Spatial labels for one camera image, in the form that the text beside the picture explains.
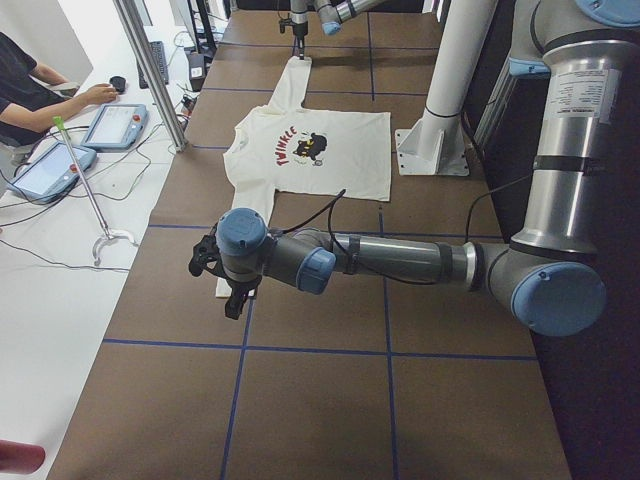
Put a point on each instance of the cream long-sleeve printed shirt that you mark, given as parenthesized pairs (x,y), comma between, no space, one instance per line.
(284,147)

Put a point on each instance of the person's hand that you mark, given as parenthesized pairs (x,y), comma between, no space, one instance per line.
(99,94)

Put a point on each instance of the small black box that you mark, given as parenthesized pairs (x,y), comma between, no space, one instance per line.
(196,70)

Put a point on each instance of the white pillar with base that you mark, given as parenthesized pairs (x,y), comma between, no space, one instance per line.
(435,144)

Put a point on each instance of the black computer mouse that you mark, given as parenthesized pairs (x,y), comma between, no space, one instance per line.
(118,83)

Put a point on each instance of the far teach pendant tablet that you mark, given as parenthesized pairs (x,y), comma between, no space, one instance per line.
(116,127)

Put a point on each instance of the teach pendant tablet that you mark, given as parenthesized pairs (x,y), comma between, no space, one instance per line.
(48,177)
(116,127)

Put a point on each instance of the near teach pendant tablet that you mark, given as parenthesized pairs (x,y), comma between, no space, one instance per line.
(48,177)

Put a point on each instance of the metal stand with green tip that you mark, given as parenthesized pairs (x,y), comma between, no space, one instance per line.
(109,235)

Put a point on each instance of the red cylinder object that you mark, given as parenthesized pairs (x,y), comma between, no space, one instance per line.
(21,458)

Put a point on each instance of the person in black shirt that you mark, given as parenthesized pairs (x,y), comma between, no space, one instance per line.
(28,104)

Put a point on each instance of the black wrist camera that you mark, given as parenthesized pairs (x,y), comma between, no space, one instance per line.
(205,257)

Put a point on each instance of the aluminium frame post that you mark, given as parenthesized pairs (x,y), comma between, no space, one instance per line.
(134,30)

